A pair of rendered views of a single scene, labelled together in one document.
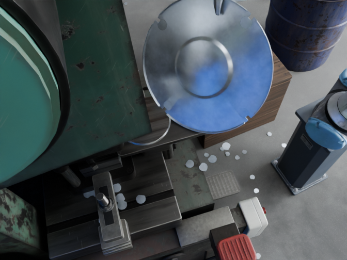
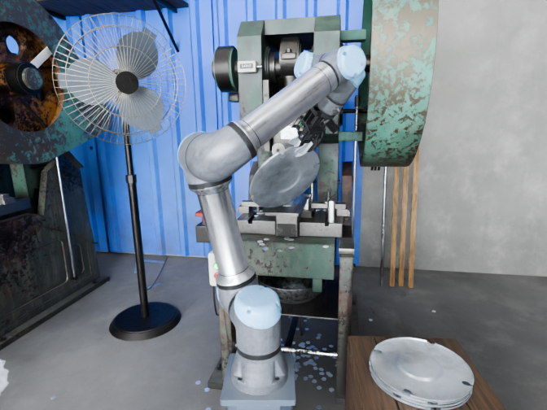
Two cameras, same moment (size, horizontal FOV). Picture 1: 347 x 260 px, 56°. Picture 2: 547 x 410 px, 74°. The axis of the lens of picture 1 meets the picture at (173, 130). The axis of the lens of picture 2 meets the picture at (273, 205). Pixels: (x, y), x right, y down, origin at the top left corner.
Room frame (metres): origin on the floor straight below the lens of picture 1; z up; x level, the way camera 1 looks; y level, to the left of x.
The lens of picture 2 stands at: (0.88, -1.33, 1.11)
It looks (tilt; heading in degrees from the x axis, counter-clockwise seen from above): 13 degrees down; 111
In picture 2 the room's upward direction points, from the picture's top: 1 degrees counter-clockwise
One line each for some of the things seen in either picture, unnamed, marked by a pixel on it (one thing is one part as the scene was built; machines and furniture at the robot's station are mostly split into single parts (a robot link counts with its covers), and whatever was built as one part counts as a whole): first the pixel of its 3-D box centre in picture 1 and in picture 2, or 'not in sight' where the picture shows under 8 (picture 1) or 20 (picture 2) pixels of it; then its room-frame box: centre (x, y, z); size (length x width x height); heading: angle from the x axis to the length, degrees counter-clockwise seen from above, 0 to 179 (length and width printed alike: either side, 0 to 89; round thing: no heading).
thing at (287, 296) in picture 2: not in sight; (292, 283); (0.38, 0.19, 0.36); 0.34 x 0.34 x 0.10
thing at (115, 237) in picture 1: (106, 208); (255, 201); (0.22, 0.16, 0.76); 0.17 x 0.06 x 0.10; 10
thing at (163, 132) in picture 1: (166, 130); (286, 220); (0.41, 0.02, 0.72); 0.25 x 0.14 x 0.14; 100
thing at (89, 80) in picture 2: not in sight; (159, 175); (-0.59, 0.50, 0.80); 1.24 x 0.65 x 1.59; 100
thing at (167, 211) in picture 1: (103, 156); (292, 219); (0.38, 0.19, 0.68); 0.45 x 0.30 x 0.06; 10
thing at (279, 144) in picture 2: not in sight; (291, 138); (0.39, 0.15, 1.04); 0.17 x 0.15 x 0.30; 100
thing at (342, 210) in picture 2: not in sight; (330, 202); (0.55, 0.22, 0.76); 0.17 x 0.06 x 0.10; 10
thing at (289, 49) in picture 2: not in sight; (291, 81); (0.38, 0.19, 1.27); 0.21 x 0.12 x 0.34; 100
